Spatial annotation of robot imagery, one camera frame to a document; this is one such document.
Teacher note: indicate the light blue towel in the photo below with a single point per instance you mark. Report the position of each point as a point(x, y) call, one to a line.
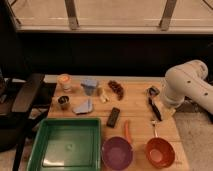
point(84, 108)

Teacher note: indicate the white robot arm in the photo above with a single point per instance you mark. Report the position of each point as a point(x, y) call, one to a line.
point(187, 80)

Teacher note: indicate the brown grape bunch toy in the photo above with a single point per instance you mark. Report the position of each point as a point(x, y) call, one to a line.
point(117, 89)

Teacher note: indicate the small white yellow object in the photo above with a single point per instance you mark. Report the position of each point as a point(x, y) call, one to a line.
point(103, 96)

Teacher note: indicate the blue plastic cup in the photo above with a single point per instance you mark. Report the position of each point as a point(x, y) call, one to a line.
point(89, 85)

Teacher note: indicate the black rectangular block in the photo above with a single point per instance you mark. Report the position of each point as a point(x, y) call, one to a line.
point(112, 119)

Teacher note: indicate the clear cup with orange contents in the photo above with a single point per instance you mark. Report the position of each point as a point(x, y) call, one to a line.
point(64, 81)

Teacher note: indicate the orange carrot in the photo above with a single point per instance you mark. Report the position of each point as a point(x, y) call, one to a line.
point(127, 131)

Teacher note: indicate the small dark cup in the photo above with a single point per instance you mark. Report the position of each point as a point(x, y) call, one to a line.
point(64, 102)

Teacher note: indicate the purple bowl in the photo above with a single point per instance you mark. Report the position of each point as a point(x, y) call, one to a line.
point(117, 153)

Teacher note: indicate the green plastic tray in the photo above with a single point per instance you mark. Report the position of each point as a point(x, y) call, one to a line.
point(67, 145)

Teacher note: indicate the black office chair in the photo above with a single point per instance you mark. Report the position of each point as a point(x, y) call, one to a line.
point(22, 107)

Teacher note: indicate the black handled utensil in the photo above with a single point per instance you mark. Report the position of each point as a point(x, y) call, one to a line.
point(152, 92)

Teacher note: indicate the orange pan with handle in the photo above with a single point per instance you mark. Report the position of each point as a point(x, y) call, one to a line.
point(159, 152)

